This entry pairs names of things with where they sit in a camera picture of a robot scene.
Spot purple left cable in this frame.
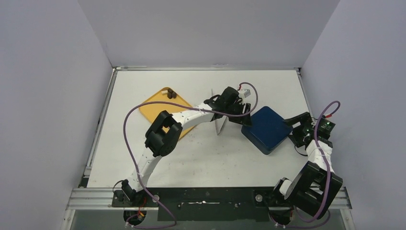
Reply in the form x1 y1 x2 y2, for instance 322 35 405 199
123 81 259 230

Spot blue box lid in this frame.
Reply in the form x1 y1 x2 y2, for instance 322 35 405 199
241 106 293 155

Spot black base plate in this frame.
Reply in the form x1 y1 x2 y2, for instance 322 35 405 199
111 187 293 222

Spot aluminium frame rail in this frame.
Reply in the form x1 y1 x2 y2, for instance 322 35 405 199
67 188 159 211

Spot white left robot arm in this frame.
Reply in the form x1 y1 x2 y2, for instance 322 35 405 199
122 87 256 206

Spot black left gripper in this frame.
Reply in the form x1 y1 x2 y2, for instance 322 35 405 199
224 101 251 127

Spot yellow tray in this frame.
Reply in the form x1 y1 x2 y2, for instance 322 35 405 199
138 87 192 123

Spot metal tweezers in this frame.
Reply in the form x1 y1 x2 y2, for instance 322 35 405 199
211 89 228 137

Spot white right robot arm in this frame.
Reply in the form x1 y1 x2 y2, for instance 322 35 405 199
271 112 343 219

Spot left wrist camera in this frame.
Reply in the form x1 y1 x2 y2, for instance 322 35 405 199
238 89 251 99

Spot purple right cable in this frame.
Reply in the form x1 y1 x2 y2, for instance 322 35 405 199
270 101 341 229

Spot purple cable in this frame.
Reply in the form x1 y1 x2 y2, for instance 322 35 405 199
270 101 341 229
123 81 259 230

